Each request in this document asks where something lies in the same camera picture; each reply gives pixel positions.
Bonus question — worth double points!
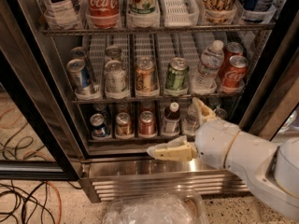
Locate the black floor cables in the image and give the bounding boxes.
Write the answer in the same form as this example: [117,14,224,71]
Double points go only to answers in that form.
[0,121,82,224]

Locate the front white soda can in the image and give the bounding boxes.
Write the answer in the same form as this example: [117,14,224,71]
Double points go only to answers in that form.
[105,60,127,93]

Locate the red copper can bottom shelf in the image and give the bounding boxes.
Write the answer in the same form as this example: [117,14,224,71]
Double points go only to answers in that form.
[138,111,155,135]

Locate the front red Coca-Cola can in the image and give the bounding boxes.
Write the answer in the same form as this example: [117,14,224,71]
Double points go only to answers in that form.
[221,55,248,88]

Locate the stainless steel fridge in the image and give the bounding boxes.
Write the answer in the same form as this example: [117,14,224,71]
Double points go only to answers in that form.
[0,0,299,203]

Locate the rear red Coca-Cola can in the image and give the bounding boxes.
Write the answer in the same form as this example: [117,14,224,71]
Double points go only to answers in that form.
[219,42,244,77]

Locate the blue silver can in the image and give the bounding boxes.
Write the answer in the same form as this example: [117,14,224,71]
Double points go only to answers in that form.
[66,59,94,95]
[70,47,93,76]

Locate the front blue silver can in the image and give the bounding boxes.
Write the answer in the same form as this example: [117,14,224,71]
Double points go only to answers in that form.
[66,59,94,95]

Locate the white tray under orange can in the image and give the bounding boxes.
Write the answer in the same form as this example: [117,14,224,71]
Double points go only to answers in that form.
[133,34,160,97]

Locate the gold black can top shelf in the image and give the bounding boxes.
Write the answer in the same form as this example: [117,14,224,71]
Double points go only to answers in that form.
[201,0,235,23]

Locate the orange floor cable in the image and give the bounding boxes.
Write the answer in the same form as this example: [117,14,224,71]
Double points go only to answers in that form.
[0,107,63,224]

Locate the clear plastic bin with bags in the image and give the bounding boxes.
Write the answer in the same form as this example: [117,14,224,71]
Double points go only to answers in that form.
[101,189,209,224]

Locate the red coca-cola can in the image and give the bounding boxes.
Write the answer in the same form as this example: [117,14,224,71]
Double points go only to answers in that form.
[221,55,248,88]
[219,42,244,77]

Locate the white soda can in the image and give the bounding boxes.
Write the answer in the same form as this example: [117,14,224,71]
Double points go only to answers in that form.
[105,60,127,93]
[105,45,121,63]

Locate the green can bottom shelf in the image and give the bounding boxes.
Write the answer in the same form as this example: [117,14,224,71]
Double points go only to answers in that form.
[214,108,227,119]

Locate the green soda can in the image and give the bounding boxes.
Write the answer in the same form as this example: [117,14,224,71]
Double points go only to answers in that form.
[165,57,189,91]

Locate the empty white tray top shelf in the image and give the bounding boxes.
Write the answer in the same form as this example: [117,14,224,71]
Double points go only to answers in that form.
[160,0,199,28]

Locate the large Coca-Cola can top shelf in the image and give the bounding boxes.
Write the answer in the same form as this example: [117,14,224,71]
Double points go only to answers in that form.
[87,0,119,28]

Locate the blue Pepsi can bottom shelf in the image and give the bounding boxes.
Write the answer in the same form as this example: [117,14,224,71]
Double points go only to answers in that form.
[90,113,110,139]

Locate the clear water bottle middle shelf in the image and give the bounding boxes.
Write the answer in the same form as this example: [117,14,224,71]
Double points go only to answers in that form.
[195,40,224,91]

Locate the orange soda can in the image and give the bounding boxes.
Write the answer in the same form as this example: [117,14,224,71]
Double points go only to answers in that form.
[135,57,155,92]

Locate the white green can top shelf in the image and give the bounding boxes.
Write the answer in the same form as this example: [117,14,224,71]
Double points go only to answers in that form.
[126,0,159,17]

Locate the rear white soda can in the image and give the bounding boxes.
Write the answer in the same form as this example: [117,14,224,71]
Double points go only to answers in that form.
[105,45,121,63]

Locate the white tea bottle top shelf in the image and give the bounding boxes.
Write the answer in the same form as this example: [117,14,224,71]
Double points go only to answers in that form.
[43,0,82,30]

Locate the brown can bottom shelf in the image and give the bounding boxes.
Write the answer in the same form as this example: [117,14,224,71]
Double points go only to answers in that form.
[116,112,133,136]

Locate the clear water bottle bottom shelf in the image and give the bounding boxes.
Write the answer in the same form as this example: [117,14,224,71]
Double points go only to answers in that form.
[183,104,200,136]

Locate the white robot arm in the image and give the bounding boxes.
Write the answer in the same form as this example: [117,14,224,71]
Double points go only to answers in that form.
[147,98,299,221]

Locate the clear water bottle shelf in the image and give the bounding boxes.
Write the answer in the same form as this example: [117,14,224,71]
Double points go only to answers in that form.
[195,40,224,91]
[183,104,200,136]

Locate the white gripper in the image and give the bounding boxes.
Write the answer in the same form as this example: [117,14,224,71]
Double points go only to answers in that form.
[147,97,240,169]

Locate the rear blue silver can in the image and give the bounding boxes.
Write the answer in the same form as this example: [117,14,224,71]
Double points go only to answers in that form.
[70,47,93,76]

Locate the dark juice bottle white cap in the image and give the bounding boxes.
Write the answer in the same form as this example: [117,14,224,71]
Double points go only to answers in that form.
[163,102,180,134]

